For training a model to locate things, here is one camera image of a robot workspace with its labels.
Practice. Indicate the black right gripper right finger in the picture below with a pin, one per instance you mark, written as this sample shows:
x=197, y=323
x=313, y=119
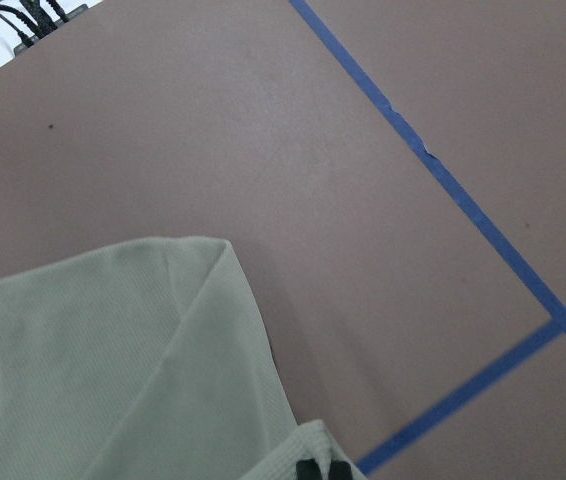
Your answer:
x=339, y=470

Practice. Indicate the olive green long-sleeve shirt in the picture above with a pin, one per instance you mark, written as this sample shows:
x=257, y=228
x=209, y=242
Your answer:
x=146, y=359

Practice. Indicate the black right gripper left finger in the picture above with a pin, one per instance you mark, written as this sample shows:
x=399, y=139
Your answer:
x=307, y=470

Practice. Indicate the brown paper table cover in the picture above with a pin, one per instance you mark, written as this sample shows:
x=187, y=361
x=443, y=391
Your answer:
x=390, y=174

